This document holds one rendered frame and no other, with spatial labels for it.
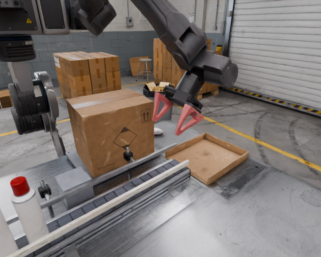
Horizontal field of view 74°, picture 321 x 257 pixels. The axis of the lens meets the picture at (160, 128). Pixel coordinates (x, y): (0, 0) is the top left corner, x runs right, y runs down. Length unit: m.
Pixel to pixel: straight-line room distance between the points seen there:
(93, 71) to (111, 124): 3.01
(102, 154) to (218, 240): 0.51
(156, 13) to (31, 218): 0.56
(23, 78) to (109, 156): 0.44
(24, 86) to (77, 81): 2.80
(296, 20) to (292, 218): 3.83
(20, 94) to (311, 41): 4.04
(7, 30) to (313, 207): 1.22
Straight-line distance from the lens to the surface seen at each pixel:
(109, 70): 3.93
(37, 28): 0.95
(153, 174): 0.86
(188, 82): 0.55
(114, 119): 0.84
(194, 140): 1.15
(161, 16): 0.51
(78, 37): 6.06
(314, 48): 4.32
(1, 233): 0.66
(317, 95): 4.34
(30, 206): 0.64
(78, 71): 3.74
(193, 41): 0.53
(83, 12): 0.81
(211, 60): 0.53
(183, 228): 0.75
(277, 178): 1.04
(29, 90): 0.99
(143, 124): 0.92
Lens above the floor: 1.42
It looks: 26 degrees down
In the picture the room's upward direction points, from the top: straight up
